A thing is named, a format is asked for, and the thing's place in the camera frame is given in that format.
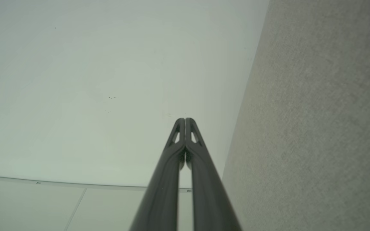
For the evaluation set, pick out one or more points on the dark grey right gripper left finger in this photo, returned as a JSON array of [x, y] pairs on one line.
[[162, 192]]

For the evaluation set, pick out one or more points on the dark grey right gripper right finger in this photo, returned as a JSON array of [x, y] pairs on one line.
[[209, 195]]

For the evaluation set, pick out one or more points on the grey fabric sofa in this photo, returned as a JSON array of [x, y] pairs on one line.
[[316, 128]]

